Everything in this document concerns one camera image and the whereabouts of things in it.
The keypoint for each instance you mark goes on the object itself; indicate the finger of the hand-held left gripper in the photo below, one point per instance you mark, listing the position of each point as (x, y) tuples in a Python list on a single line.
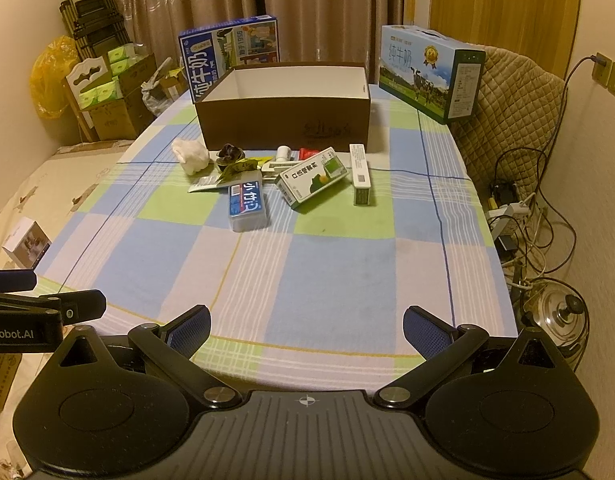
[(12, 280), (85, 305)]

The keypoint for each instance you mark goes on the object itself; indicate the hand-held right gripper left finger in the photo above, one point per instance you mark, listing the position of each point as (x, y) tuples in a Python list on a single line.
[(190, 332)]

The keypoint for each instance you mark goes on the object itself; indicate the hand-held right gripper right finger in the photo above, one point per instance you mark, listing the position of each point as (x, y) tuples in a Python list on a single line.
[(427, 332)]

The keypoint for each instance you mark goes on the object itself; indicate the blue white wipes packet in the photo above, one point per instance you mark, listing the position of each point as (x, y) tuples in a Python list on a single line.
[(247, 205)]

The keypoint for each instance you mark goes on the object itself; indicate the yellow-green packet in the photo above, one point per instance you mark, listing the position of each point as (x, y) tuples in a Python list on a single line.
[(240, 165)]

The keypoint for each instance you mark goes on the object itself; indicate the long white box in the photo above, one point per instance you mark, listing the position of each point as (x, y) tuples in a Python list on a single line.
[(360, 170)]

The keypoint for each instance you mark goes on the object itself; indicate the white cloth ball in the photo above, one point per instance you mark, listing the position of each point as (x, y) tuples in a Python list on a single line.
[(190, 155)]

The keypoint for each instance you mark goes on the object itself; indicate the white plastic holder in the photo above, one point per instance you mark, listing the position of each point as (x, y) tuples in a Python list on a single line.
[(277, 165)]

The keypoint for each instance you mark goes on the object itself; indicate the green and white box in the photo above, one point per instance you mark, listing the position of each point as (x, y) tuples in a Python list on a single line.
[(307, 180)]

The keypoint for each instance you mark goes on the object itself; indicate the small white bottle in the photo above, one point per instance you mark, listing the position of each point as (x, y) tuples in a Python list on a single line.
[(284, 152)]

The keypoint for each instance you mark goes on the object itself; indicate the red snack packet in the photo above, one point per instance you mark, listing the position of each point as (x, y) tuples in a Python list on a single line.
[(307, 154)]

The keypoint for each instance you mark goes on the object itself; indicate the brown cardboard box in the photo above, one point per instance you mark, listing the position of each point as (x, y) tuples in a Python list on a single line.
[(267, 120)]

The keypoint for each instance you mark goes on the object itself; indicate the small white photo box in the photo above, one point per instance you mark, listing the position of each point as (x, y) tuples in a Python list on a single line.
[(20, 240)]

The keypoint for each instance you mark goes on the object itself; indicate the tan printed carton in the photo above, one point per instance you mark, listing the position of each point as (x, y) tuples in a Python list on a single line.
[(2, 380)]

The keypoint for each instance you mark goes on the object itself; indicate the beige patterned bed sheet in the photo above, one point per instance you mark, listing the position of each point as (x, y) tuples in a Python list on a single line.
[(37, 195)]

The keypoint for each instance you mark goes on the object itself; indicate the checkered tablecloth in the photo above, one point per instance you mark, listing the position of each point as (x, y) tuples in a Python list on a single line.
[(337, 270)]

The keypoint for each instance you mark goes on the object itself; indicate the steel pot with lid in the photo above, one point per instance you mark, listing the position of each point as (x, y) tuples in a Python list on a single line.
[(552, 320)]

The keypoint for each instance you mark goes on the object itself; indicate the white power strip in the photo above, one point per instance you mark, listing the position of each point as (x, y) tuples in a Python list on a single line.
[(507, 208)]

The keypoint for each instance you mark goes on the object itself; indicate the black power adapter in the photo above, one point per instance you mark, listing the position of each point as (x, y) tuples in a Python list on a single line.
[(502, 192)]

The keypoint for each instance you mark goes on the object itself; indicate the open cardboard carton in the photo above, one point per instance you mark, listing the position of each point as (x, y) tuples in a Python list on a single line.
[(122, 115)]

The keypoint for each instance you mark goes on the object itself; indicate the yellow plastic bag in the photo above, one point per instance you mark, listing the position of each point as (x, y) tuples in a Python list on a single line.
[(47, 80)]

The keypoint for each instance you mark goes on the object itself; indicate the white carry carton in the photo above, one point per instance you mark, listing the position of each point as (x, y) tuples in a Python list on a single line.
[(82, 80)]

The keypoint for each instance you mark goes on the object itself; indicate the crumpled clear plastic bag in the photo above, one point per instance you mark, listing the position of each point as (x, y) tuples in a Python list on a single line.
[(155, 95)]

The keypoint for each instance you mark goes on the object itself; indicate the quilted chair cover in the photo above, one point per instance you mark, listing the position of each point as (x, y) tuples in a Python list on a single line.
[(512, 110)]

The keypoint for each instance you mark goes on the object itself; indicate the light blue cow milk carton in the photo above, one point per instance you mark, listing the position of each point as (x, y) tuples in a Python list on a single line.
[(412, 70)]

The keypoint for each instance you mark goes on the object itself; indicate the dark blue milk carton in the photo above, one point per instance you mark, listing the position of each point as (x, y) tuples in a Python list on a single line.
[(202, 60)]

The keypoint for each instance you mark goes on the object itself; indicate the dark charger plug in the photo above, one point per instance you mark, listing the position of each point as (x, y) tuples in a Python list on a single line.
[(599, 59)]

